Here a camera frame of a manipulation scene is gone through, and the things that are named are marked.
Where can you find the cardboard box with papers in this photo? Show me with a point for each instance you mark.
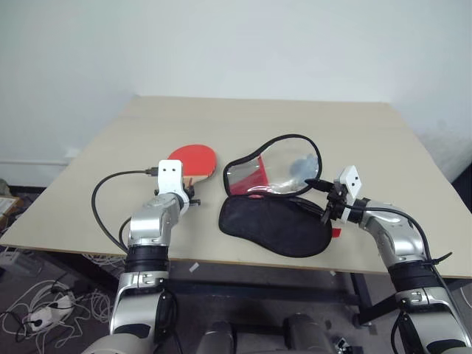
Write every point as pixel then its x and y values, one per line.
pixel 7 206

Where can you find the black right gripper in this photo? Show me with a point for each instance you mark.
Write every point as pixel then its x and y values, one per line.
pixel 335 203

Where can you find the red table tennis paddle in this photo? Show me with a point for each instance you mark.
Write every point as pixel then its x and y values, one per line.
pixel 193 156

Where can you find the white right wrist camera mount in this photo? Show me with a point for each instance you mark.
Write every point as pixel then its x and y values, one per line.
pixel 352 180

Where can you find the black metal table frame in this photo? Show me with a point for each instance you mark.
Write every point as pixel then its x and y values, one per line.
pixel 363 298

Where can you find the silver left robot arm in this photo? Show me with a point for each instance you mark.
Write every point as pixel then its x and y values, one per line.
pixel 151 217

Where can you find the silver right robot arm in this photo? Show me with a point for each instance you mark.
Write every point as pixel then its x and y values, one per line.
pixel 402 239

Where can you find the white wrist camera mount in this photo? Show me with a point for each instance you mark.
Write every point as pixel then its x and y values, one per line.
pixel 352 180
pixel 170 177

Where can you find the grey tape piece on floor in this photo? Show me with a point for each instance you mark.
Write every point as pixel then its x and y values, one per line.
pixel 194 268

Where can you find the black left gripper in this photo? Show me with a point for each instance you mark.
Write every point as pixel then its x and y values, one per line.
pixel 191 191

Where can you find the white power strip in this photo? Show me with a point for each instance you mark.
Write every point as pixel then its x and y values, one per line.
pixel 44 316

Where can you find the dark rounded robot leg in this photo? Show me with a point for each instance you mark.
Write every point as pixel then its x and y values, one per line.
pixel 306 333
pixel 217 337

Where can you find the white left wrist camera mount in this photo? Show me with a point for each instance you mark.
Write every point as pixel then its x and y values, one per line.
pixel 170 177

